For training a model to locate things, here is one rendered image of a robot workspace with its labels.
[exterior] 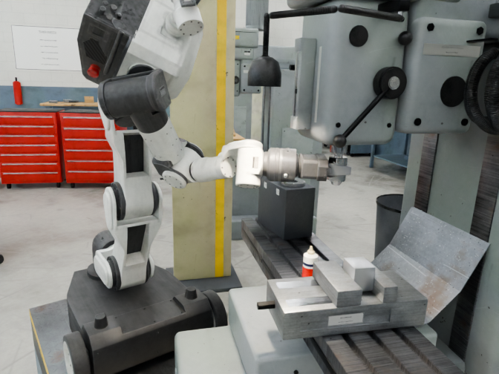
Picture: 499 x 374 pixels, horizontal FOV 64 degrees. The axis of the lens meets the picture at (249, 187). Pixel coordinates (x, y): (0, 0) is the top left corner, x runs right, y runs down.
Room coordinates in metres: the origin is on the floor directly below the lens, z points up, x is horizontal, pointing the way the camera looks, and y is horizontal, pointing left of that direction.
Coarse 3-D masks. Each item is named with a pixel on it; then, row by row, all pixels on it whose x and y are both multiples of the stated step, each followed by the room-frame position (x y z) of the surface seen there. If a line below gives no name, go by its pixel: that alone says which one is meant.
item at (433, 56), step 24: (432, 24) 0.92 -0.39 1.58; (456, 24) 0.95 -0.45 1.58; (480, 24) 0.96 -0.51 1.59; (408, 48) 0.94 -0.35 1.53; (432, 48) 0.93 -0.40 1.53; (456, 48) 0.95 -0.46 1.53; (480, 48) 0.96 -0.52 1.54; (408, 72) 0.93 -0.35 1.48; (432, 72) 0.93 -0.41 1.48; (456, 72) 0.95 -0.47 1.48; (408, 96) 0.93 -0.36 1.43; (432, 96) 0.94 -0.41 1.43; (456, 96) 0.95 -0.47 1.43; (408, 120) 0.93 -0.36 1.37; (432, 120) 0.94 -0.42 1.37; (456, 120) 0.95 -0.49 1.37
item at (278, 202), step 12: (264, 180) 1.46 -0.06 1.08; (300, 180) 1.40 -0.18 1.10; (264, 192) 1.46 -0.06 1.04; (276, 192) 1.37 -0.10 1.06; (288, 192) 1.32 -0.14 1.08; (300, 192) 1.34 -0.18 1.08; (312, 192) 1.36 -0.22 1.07; (264, 204) 1.46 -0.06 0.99; (276, 204) 1.37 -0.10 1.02; (288, 204) 1.32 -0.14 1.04; (300, 204) 1.34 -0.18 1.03; (312, 204) 1.36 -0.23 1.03; (264, 216) 1.45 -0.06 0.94; (276, 216) 1.37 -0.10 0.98; (288, 216) 1.32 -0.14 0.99; (300, 216) 1.34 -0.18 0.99; (312, 216) 1.36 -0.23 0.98; (276, 228) 1.36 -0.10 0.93; (288, 228) 1.32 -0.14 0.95; (300, 228) 1.34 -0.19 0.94; (312, 228) 1.36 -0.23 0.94
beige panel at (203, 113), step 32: (224, 0) 2.68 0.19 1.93; (224, 32) 2.68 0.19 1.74; (224, 64) 2.68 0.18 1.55; (192, 96) 2.63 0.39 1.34; (224, 96) 2.68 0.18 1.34; (192, 128) 2.63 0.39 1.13; (224, 128) 2.68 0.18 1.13; (192, 192) 2.63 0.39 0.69; (224, 192) 2.68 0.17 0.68; (192, 224) 2.63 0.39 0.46; (224, 224) 2.68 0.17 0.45; (192, 256) 2.63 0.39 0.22; (224, 256) 2.69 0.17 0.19; (224, 288) 2.52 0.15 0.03
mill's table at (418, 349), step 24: (264, 240) 1.31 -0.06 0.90; (288, 240) 1.34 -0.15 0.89; (312, 240) 1.32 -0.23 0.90; (264, 264) 1.20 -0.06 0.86; (288, 264) 1.15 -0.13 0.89; (336, 336) 0.77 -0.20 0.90; (360, 336) 0.77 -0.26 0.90; (384, 336) 0.77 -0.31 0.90; (408, 336) 0.78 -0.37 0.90; (336, 360) 0.70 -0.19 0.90; (360, 360) 0.71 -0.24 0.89; (384, 360) 0.69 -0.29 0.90; (408, 360) 0.70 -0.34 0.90; (432, 360) 0.70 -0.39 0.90
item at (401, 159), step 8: (88, 96) 8.95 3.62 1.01; (40, 104) 8.22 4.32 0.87; (48, 104) 8.26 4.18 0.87; (56, 104) 8.30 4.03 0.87; (64, 104) 8.33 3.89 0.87; (72, 104) 8.37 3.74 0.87; (80, 104) 8.41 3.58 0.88; (88, 104) 8.46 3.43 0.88; (96, 104) 8.52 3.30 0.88; (392, 160) 6.54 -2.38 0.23; (400, 160) 6.56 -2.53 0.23
